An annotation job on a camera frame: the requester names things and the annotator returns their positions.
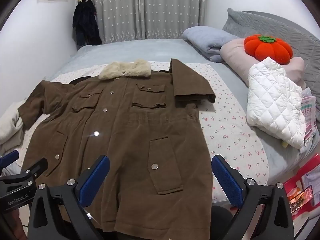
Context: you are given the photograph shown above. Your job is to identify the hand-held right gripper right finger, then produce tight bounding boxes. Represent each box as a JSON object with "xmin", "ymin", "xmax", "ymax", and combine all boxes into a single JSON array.
[{"xmin": 211, "ymin": 154, "xmax": 302, "ymax": 240}]

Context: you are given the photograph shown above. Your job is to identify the grey bed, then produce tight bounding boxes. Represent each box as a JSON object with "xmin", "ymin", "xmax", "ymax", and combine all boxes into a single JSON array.
[{"xmin": 0, "ymin": 39, "xmax": 304, "ymax": 200}]

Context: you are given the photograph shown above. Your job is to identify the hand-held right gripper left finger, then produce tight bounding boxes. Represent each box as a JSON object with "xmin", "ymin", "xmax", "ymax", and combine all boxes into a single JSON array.
[{"xmin": 27, "ymin": 155, "xmax": 110, "ymax": 240}]

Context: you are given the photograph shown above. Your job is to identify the pink pillow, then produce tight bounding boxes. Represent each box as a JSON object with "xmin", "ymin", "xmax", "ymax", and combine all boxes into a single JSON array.
[{"xmin": 220, "ymin": 39, "xmax": 307, "ymax": 89}]

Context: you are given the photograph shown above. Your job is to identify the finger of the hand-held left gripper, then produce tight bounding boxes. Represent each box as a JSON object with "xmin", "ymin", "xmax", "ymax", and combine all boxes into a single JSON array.
[
  {"xmin": 0, "ymin": 158, "xmax": 48, "ymax": 183},
  {"xmin": 0, "ymin": 150, "xmax": 20, "ymax": 171}
]

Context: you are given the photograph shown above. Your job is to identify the red box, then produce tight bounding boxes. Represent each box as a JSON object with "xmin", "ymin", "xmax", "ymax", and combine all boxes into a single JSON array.
[{"xmin": 285, "ymin": 159, "xmax": 320, "ymax": 220}]

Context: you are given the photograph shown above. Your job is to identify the orange pumpkin cushion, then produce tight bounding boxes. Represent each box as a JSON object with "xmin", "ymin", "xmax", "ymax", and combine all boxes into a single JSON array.
[{"xmin": 244, "ymin": 34, "xmax": 293, "ymax": 65}]

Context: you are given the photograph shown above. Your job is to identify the brown coat with fur collar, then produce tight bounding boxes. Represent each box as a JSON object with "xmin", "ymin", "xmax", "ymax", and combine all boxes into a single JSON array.
[{"xmin": 17, "ymin": 59, "xmax": 216, "ymax": 240}]

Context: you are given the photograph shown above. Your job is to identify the cherry print bed sheet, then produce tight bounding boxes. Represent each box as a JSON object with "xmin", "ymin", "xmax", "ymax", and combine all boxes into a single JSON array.
[{"xmin": 51, "ymin": 61, "xmax": 269, "ymax": 203}]

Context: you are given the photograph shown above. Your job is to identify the cream folded cloth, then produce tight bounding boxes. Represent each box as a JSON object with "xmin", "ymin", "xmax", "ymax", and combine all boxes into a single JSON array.
[{"xmin": 0, "ymin": 100, "xmax": 25, "ymax": 145}]

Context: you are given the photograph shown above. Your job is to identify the patterned pink cloth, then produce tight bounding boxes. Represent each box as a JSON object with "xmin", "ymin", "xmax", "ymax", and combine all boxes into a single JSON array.
[{"xmin": 299, "ymin": 87, "xmax": 317, "ymax": 153}]

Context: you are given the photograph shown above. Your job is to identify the folded blue-grey blanket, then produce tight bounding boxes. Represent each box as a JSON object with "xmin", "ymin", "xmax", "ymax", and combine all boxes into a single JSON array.
[{"xmin": 182, "ymin": 26, "xmax": 244, "ymax": 63}]

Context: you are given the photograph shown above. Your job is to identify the grey quilted pillow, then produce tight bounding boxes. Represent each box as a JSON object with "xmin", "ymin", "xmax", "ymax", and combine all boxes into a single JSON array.
[{"xmin": 222, "ymin": 8, "xmax": 320, "ymax": 123}]

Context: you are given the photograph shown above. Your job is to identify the white quilted jacket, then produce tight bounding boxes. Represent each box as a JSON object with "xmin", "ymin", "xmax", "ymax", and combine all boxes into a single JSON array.
[{"xmin": 246, "ymin": 57, "xmax": 307, "ymax": 149}]

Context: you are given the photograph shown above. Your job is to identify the dark hanging clothes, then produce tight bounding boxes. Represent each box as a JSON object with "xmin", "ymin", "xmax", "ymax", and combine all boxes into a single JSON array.
[{"xmin": 72, "ymin": 0, "xmax": 103, "ymax": 47}]

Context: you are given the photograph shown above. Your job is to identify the grey star print curtain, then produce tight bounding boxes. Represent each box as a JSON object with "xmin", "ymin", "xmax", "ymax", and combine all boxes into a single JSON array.
[{"xmin": 81, "ymin": 0, "xmax": 208, "ymax": 46}]

